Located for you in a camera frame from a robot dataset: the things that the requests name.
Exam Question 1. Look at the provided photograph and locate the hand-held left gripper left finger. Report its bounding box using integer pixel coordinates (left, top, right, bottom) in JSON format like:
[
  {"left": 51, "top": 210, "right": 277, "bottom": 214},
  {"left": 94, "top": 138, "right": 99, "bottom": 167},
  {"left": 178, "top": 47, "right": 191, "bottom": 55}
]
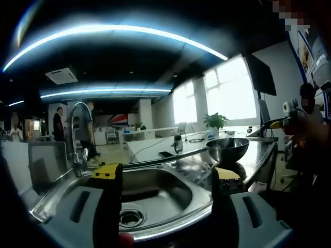
[{"left": 42, "top": 163, "right": 124, "bottom": 248}]

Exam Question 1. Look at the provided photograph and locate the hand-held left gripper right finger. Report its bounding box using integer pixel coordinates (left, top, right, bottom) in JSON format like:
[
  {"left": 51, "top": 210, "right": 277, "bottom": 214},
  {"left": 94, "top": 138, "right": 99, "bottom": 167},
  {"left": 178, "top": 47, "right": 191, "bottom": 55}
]
[{"left": 211, "top": 166, "right": 295, "bottom": 248}]

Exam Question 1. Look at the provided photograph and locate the stainless steel bowl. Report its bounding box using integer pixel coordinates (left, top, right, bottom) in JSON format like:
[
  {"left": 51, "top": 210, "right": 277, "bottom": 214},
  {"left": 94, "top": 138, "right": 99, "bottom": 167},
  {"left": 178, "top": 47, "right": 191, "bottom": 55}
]
[{"left": 206, "top": 137, "right": 250, "bottom": 164}]

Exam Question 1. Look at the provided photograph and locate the stainless steel sink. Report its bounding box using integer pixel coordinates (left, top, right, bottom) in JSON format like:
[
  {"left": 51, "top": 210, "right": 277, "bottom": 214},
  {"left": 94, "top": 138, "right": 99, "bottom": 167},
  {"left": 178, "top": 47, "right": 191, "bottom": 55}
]
[{"left": 29, "top": 161, "right": 215, "bottom": 242}]

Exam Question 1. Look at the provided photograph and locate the large bright window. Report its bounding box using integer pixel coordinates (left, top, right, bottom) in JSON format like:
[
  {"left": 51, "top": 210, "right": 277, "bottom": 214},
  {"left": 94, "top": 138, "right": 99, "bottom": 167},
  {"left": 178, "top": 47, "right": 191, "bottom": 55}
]
[{"left": 203, "top": 55, "right": 257, "bottom": 121}]

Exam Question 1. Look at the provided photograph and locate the potted green plant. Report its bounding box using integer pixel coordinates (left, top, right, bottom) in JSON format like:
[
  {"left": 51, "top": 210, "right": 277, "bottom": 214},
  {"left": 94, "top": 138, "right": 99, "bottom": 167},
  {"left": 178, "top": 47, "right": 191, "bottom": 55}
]
[{"left": 203, "top": 112, "right": 230, "bottom": 137}]

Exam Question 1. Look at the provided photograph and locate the person's dark clothing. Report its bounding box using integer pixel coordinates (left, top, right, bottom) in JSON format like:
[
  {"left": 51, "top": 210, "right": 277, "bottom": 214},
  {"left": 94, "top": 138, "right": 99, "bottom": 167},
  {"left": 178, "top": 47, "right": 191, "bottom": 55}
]
[{"left": 258, "top": 144, "right": 331, "bottom": 233}]

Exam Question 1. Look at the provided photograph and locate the grey upright panel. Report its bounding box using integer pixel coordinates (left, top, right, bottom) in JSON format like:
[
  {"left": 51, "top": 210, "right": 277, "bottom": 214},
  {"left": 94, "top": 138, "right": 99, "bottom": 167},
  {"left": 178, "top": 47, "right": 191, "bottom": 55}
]
[{"left": 27, "top": 141, "right": 69, "bottom": 195}]

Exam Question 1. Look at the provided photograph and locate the chrome gooseneck faucet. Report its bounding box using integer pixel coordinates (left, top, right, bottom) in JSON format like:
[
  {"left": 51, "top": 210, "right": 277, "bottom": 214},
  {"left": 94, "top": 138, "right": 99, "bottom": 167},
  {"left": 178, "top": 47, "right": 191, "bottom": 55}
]
[{"left": 67, "top": 101, "right": 90, "bottom": 178}]

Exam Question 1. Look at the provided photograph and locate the narrow bright window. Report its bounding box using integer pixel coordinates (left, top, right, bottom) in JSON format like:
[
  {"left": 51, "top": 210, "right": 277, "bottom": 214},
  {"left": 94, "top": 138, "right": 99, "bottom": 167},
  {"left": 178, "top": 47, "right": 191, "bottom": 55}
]
[{"left": 172, "top": 81, "right": 198, "bottom": 125}]

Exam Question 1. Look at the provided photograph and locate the dark bottle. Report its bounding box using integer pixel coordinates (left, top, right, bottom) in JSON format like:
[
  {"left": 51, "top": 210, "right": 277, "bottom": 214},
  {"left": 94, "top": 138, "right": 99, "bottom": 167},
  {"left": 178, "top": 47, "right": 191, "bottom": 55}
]
[{"left": 173, "top": 134, "right": 184, "bottom": 154}]

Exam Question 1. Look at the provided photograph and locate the white long table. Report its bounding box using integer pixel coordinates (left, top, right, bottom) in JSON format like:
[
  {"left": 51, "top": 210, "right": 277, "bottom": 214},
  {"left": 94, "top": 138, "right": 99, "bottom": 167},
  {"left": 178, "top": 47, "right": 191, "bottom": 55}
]
[{"left": 123, "top": 126, "right": 261, "bottom": 164}]

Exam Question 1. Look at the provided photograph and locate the straight ceiling light strip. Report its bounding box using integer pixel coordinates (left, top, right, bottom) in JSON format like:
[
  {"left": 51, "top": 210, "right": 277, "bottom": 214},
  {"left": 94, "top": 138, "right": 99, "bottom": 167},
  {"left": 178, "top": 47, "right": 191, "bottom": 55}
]
[{"left": 40, "top": 87, "right": 173, "bottom": 99}]

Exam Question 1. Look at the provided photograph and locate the ceiling air conditioner vent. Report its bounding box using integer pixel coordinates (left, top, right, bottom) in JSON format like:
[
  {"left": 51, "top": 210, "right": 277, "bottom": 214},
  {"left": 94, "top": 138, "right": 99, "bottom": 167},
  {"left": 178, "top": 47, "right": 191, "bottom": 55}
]
[{"left": 44, "top": 67, "right": 79, "bottom": 86}]

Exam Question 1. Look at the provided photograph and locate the long curved ceiling light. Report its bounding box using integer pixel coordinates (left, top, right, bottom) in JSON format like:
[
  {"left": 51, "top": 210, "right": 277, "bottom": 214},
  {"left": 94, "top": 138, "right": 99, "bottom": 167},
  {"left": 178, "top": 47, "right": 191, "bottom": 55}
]
[{"left": 2, "top": 24, "right": 229, "bottom": 73}]

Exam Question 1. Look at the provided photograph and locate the black wall monitor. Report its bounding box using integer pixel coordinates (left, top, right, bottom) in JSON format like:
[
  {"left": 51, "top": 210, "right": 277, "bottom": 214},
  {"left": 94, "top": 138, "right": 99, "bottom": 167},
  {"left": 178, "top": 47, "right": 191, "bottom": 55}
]
[{"left": 244, "top": 53, "right": 277, "bottom": 97}]

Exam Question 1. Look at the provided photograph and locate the wall poster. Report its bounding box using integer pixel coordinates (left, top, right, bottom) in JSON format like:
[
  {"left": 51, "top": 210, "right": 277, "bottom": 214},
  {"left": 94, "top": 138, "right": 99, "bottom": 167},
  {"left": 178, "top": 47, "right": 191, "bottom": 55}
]
[{"left": 296, "top": 27, "right": 331, "bottom": 80}]

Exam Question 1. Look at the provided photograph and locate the striped wall graphic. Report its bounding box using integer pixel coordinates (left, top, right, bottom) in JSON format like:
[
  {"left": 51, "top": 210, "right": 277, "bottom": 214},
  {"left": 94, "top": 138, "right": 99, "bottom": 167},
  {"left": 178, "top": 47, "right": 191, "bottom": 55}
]
[{"left": 107, "top": 113, "right": 129, "bottom": 128}]

